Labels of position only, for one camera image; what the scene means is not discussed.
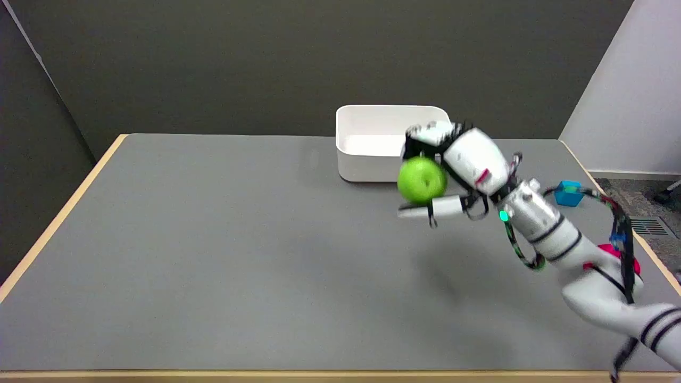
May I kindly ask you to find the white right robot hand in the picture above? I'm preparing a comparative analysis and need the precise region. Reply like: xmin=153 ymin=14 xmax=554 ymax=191
xmin=397 ymin=121 xmax=518 ymax=228

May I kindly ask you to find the green apple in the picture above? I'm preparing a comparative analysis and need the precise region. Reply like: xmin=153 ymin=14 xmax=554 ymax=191
xmin=397 ymin=156 xmax=448 ymax=205

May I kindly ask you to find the white plastic box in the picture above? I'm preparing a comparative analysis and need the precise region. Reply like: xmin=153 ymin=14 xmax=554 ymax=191
xmin=335 ymin=105 xmax=453 ymax=183

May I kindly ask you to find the blue cube block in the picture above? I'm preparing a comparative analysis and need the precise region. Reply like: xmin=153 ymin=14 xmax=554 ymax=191
xmin=554 ymin=181 xmax=585 ymax=207

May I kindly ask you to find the red round object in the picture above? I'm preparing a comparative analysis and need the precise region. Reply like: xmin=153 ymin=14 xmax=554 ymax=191
xmin=582 ymin=243 xmax=641 ymax=276

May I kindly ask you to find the black floor vent grille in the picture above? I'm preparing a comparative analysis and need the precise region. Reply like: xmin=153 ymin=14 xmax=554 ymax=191
xmin=630 ymin=218 xmax=669 ymax=236

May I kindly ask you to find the black chair base leg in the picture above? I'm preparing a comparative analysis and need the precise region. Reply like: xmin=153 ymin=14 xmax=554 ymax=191
xmin=653 ymin=180 xmax=681 ymax=204

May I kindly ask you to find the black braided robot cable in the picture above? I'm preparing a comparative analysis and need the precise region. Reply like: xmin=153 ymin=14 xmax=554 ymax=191
xmin=502 ymin=154 xmax=639 ymax=381

